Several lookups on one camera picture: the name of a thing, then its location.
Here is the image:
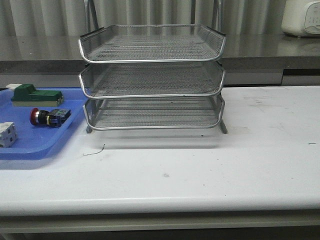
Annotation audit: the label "red emergency stop button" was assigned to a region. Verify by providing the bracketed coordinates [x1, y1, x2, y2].
[29, 108, 71, 128]

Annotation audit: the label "silver mesh tray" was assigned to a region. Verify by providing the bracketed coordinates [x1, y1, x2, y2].
[78, 24, 227, 64]
[83, 94, 225, 131]
[78, 61, 226, 100]

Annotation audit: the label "blue plastic tray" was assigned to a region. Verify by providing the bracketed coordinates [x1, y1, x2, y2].
[0, 87, 86, 161]

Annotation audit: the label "grey back counter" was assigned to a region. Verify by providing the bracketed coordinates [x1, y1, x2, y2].
[0, 34, 320, 88]

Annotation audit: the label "green terminal block module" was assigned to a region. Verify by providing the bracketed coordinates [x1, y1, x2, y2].
[6, 83, 64, 107]

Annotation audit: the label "white appliance on counter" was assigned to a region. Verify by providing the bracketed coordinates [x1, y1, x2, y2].
[281, 0, 320, 37]

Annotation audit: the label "silver metal rack frame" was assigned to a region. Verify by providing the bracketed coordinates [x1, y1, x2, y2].
[84, 0, 226, 132]

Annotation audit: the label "white electrical switch block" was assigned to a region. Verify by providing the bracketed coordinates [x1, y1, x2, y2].
[0, 122, 18, 148]

